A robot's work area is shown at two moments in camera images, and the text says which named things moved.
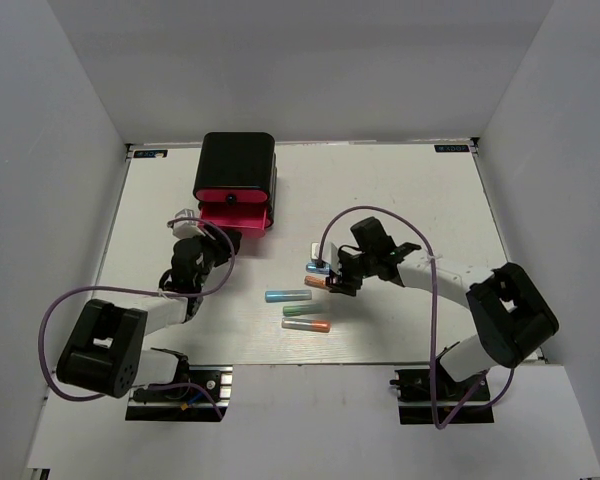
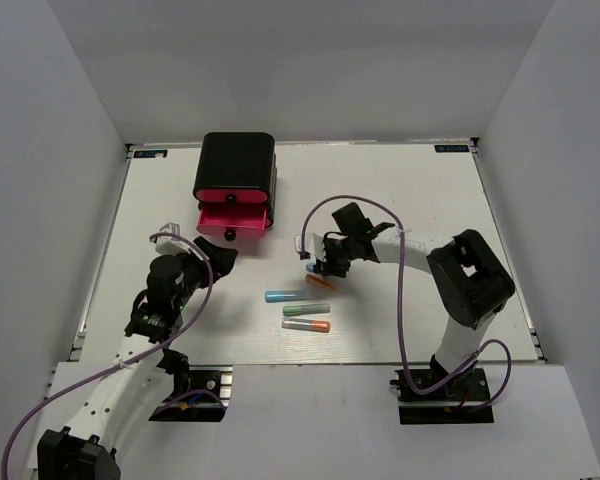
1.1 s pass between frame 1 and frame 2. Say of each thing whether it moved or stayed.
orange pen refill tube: stayed
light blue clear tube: stayed
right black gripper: moved
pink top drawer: stayed
